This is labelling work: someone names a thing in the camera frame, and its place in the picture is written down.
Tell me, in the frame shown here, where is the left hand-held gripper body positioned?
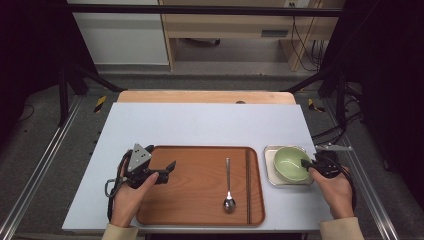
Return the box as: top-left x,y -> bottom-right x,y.
124,143 -> 171,190

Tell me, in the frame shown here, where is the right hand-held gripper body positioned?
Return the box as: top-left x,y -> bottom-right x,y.
311,143 -> 353,179

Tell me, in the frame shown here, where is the green bowl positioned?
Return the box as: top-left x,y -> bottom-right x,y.
273,145 -> 313,184

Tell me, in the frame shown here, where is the brown wooden tray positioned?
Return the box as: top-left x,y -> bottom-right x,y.
135,145 -> 267,227

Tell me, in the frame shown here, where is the metal spoon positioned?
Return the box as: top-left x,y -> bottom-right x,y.
223,157 -> 237,214

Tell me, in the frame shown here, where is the person's right hand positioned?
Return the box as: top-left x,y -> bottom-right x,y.
308,166 -> 355,221

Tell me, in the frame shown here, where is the person's left hand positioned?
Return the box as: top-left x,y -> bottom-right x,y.
109,171 -> 160,229

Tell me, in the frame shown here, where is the grey metal carabiner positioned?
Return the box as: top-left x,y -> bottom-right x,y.
104,176 -> 128,198

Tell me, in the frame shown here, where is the white table cover board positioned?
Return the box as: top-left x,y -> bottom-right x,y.
61,102 -> 345,233

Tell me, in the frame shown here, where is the yellow black tape strip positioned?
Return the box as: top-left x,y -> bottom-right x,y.
93,95 -> 108,114
306,97 -> 327,113

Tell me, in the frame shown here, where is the black metal stand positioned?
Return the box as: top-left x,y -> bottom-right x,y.
285,64 -> 348,129
57,58 -> 125,128

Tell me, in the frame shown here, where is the light wooden table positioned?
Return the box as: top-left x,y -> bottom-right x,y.
116,89 -> 298,106

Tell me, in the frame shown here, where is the black curtain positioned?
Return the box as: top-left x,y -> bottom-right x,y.
319,0 -> 424,209
0,0 -> 99,151

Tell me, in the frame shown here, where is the white cabinet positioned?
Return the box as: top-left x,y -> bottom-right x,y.
65,0 -> 170,66

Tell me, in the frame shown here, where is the light wooden desk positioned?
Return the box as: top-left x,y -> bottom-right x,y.
157,0 -> 348,73

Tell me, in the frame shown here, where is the white power socket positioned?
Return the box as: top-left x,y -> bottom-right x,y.
283,0 -> 312,9

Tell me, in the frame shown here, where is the right hand-held gripper black cable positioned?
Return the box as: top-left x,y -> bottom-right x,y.
328,154 -> 358,212

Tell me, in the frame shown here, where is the hand-held gripper black cable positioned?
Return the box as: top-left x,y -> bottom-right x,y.
106,149 -> 134,222
328,154 -> 358,212

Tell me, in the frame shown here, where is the left hand-held gripper black cable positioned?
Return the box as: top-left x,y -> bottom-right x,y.
106,149 -> 134,222

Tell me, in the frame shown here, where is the thin black floor cable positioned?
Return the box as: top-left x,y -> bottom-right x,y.
18,104 -> 36,123

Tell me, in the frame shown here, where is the black hanging desk cable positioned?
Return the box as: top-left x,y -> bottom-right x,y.
290,15 -> 328,73

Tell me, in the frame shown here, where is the black horizontal frame bar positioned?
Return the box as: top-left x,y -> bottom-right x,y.
64,3 -> 349,18

